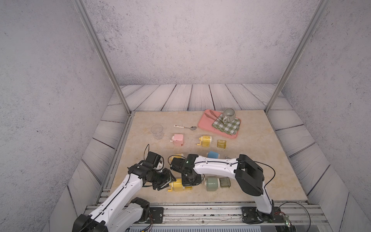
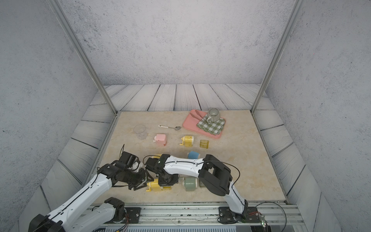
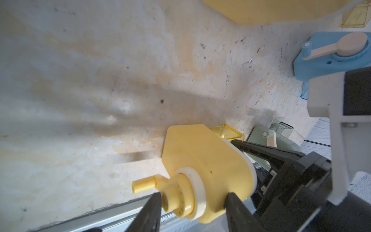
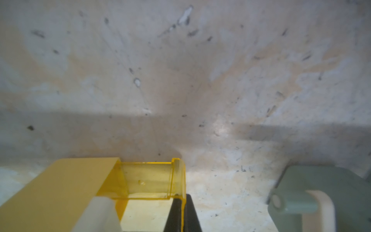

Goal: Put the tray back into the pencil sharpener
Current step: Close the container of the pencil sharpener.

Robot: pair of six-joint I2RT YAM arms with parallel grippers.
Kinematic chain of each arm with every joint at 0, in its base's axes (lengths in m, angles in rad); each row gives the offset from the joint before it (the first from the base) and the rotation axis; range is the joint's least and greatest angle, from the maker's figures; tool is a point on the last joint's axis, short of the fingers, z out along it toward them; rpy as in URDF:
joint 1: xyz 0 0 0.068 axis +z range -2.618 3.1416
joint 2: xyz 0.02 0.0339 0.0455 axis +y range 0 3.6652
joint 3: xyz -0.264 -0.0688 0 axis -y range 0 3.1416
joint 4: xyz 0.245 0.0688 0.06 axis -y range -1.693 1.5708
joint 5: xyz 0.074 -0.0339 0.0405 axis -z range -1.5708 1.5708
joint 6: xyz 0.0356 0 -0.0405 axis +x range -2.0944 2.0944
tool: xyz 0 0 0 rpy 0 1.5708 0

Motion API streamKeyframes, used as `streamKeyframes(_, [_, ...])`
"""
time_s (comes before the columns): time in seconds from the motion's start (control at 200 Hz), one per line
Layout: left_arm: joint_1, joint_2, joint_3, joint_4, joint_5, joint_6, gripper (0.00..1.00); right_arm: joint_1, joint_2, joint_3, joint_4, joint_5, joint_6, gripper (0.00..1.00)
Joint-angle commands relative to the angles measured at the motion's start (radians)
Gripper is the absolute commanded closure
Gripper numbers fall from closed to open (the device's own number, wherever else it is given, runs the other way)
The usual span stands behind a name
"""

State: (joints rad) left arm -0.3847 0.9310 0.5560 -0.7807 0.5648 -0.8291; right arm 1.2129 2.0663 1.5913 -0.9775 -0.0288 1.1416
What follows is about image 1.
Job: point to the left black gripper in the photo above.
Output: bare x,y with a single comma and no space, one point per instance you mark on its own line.
168,178

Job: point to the pink tongs on tray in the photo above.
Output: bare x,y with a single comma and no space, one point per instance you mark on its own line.
214,115

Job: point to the yellow sharpener front row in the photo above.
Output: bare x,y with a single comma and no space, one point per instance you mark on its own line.
177,186

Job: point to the green pencil sharpener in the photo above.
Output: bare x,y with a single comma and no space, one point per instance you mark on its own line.
211,183

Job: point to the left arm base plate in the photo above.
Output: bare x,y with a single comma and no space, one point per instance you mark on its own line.
155,215

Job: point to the pink pencil sharpener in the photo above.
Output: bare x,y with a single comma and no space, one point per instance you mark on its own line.
177,140

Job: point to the yellow tray back row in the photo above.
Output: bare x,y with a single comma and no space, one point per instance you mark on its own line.
222,144

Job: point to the metal spoon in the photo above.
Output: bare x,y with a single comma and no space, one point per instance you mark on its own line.
183,127

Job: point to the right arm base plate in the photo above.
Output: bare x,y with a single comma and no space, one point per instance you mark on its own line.
252,216

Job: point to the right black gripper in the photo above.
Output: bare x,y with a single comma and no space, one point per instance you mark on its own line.
194,183

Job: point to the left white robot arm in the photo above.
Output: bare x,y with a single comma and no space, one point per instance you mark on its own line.
117,213

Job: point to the ribbed grey cup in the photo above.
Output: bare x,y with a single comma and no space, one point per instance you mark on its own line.
228,115

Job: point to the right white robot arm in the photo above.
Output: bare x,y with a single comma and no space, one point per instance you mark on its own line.
248,174

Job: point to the yellow sharpener back row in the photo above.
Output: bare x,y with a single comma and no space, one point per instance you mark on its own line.
205,141

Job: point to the clear glass cup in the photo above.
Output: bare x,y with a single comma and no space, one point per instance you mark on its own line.
157,131

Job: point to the green checkered cloth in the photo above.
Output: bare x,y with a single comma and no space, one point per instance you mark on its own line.
229,128

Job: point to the blue pencil sharpener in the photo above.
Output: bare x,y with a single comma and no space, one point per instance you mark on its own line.
213,155

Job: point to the pink serving tray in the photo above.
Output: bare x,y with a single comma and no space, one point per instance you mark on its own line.
206,124

